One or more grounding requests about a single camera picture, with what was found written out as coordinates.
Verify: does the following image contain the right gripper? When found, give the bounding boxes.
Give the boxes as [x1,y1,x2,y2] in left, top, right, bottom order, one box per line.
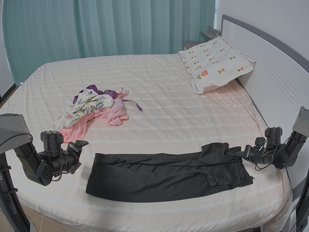
[233,145,266,165]

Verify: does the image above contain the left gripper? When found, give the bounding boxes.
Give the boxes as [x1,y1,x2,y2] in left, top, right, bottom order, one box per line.
[60,140,89,175]

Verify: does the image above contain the black trousers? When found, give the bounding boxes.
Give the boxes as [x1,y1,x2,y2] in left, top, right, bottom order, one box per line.
[86,142,254,203]

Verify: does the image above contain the pile of clothes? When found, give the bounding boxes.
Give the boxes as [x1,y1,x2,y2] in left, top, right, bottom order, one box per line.
[48,84,143,141]

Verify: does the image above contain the bed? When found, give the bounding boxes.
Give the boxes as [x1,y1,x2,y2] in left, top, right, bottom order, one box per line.
[0,15,309,232]

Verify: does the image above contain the white printed pillow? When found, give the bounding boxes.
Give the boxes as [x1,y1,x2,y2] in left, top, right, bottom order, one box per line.
[178,34,256,95]

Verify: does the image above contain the grey bedside table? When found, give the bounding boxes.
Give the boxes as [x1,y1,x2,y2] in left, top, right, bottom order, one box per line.
[184,26,222,50]

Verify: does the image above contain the blue-green curtain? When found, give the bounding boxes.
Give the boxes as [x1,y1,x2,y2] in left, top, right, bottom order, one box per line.
[2,0,218,84]

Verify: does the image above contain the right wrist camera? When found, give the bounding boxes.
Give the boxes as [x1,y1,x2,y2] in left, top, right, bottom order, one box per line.
[255,137,266,151]

